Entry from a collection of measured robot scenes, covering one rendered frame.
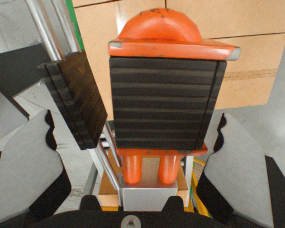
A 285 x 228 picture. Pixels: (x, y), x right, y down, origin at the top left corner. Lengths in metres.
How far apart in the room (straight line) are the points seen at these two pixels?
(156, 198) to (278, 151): 2.50
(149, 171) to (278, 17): 0.93
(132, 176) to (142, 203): 0.05
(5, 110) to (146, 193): 0.81
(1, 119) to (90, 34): 0.59
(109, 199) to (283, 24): 1.16
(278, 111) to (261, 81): 1.11
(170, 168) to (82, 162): 2.03
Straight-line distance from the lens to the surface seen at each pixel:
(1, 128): 1.00
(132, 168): 0.16
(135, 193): 0.19
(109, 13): 0.79
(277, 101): 2.04
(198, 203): 1.50
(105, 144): 1.08
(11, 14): 1.66
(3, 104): 0.89
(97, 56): 0.82
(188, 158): 1.13
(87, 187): 1.45
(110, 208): 0.54
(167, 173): 0.17
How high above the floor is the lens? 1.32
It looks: 58 degrees down
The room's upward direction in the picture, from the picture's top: 179 degrees clockwise
